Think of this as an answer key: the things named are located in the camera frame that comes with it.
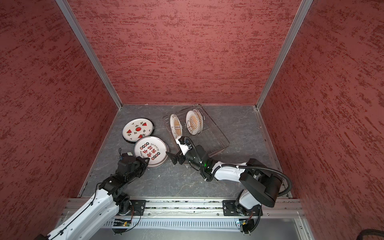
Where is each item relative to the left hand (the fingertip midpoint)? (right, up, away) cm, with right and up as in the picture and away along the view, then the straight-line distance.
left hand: (151, 161), depth 84 cm
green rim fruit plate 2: (0, +6, +6) cm, 8 cm away
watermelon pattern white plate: (-16, +17, +19) cm, 31 cm away
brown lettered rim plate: (+12, +19, +14) cm, 27 cm away
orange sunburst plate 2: (+29, +24, +6) cm, 38 cm away
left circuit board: (-13, -28, -11) cm, 32 cm away
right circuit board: (+51, -28, -13) cm, 59 cm away
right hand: (+13, +8, -6) cm, 16 cm away
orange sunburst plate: (+23, +22, +16) cm, 36 cm away
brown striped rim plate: (-17, +18, +19) cm, 31 cm away
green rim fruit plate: (-9, +6, +1) cm, 11 cm away
